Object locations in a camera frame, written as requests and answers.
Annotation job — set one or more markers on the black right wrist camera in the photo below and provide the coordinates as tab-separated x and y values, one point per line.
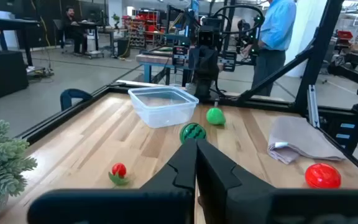
208	36

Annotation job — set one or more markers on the red storage shelf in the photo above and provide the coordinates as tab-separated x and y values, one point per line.
148	25

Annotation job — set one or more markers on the clear plastic tupperware container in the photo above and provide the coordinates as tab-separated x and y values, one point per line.
163	105

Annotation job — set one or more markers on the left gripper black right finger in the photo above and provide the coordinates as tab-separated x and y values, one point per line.
228	199

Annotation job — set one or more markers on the black cabinet box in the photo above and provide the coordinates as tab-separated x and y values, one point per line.
2	73

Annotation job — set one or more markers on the small red leafy toy fruit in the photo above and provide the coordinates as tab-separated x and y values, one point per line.
119	170

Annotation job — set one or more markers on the large red toy tomato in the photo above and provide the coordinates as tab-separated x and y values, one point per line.
323	175

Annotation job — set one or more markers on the striped green toy watermelon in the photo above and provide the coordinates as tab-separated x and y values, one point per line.
192	132

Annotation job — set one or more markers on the artificial green potted plant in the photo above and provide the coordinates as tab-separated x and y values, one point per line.
2	161

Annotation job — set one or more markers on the folded beige cloth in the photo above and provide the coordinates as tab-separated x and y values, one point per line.
300	141

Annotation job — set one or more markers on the white curtain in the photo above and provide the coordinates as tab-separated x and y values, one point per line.
306	31

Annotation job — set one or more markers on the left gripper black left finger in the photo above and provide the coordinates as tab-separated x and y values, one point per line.
172	202

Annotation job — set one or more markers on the standing person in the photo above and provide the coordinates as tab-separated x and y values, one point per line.
275	28

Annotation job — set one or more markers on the silver metal bracket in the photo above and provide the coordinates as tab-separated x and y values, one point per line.
313	105

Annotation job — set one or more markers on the seated person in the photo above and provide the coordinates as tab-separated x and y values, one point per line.
73	28

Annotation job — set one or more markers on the blue-legged workbench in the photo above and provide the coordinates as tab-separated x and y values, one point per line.
154	59

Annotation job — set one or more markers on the black aluminium table frame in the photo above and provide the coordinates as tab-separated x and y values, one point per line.
309	77

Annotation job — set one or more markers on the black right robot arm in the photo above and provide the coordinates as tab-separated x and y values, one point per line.
204	90

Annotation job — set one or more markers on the black office desk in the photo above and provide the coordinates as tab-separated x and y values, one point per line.
14	23

